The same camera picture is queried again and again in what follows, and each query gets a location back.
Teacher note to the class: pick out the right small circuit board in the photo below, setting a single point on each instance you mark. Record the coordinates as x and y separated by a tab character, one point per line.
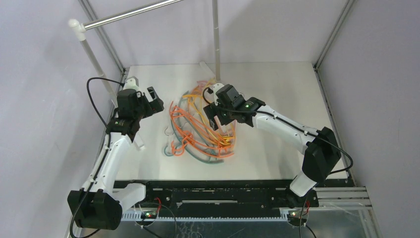
296	215

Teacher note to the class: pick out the teal plastic hanger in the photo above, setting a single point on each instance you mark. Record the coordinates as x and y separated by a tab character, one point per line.
193	154

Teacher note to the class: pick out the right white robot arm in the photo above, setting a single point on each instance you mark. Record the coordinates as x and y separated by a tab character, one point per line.
318	146

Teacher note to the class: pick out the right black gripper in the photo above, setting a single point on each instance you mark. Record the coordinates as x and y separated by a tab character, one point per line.
214	111

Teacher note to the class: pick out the pale yellow wire-hook hanger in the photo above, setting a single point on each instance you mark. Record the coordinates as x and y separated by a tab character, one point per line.
218	140

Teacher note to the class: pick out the small circuit board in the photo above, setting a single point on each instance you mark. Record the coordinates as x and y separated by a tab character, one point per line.
148	215
296	215

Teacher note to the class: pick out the pink wire-hook hanger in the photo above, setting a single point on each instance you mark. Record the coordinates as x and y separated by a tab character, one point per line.
227	132

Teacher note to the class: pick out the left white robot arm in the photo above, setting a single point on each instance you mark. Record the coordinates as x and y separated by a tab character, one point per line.
105	154

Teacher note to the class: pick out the left small circuit board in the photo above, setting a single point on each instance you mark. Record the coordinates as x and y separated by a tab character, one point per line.
148	215

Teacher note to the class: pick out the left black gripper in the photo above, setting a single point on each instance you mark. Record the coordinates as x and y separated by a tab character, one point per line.
155	106

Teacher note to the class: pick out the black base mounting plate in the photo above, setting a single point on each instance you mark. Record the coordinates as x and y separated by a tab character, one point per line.
234	199

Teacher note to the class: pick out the aluminium rail frame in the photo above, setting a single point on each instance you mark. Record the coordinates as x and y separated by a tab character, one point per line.
361	201

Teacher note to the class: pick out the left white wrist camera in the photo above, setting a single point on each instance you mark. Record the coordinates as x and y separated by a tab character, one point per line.
132	83

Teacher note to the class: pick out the light orange wire-hook hanger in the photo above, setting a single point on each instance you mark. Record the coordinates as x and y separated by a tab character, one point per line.
196	96

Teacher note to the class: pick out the white clothes rack frame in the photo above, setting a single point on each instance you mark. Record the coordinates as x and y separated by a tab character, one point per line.
169	48

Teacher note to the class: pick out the yellow-orange plastic hanger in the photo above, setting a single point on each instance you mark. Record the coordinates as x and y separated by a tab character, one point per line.
199	125

